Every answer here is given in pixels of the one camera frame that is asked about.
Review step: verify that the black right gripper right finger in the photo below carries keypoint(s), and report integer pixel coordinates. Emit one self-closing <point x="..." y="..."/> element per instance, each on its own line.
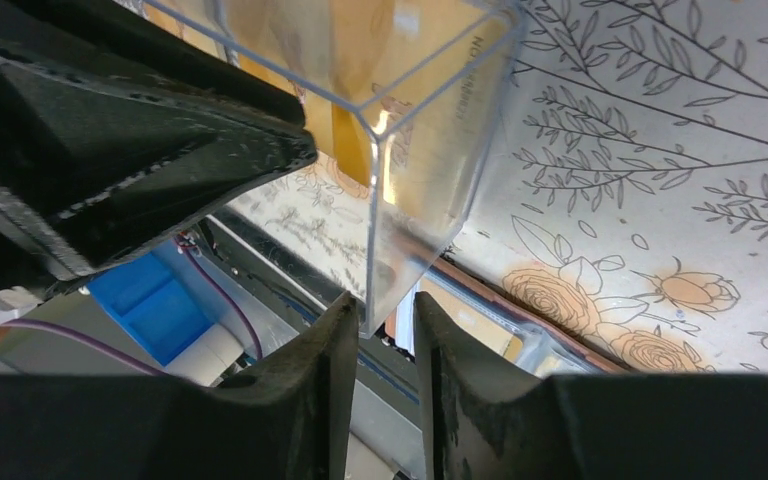
<point x="485" y="418"/>

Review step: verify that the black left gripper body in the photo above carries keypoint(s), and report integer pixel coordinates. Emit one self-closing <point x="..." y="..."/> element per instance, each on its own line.
<point x="37" y="249"/>

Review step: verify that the clear acrylic card box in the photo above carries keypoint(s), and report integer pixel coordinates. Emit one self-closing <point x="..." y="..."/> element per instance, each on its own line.
<point x="330" y="223"/>

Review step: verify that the white spray bottle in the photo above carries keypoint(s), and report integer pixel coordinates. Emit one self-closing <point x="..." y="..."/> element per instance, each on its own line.
<point x="206" y="358"/>

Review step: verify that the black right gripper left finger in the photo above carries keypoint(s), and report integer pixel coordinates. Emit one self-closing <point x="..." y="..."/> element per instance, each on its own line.
<point x="118" y="427"/>

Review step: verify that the floral patterned table mat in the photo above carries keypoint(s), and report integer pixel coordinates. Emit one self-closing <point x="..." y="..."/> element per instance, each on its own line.
<point x="625" y="196"/>

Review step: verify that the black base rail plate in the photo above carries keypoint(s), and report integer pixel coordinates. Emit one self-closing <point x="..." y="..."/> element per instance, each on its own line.
<point x="329" y="383"/>

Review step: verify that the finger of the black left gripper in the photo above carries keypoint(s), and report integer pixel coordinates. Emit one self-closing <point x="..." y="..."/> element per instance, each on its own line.
<point x="153" y="155"/>

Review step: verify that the yellow credit cards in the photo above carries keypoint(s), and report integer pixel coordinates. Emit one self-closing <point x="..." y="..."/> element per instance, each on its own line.
<point x="399" y="93"/>

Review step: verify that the blue storage bin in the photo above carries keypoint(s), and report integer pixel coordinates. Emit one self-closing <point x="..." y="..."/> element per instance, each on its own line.
<point x="148" y="299"/>

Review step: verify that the tan leather card holder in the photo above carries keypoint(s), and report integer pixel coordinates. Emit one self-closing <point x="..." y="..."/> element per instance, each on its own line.
<point x="547" y="349"/>

